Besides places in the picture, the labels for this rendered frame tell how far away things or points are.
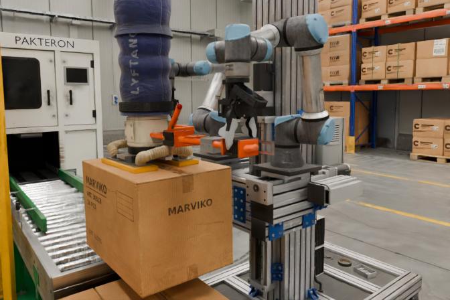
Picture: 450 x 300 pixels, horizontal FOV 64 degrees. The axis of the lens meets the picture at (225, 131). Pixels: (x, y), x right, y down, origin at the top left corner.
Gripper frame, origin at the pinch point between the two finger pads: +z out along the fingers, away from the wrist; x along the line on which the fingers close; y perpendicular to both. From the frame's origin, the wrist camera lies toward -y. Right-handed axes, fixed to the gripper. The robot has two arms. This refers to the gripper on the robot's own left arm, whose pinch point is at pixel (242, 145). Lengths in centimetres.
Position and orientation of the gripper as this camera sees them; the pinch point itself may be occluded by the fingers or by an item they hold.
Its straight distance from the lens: 107.5
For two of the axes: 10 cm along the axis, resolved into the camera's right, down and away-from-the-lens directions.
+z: 0.0, 10.0, 0.8
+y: -6.3, -0.6, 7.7
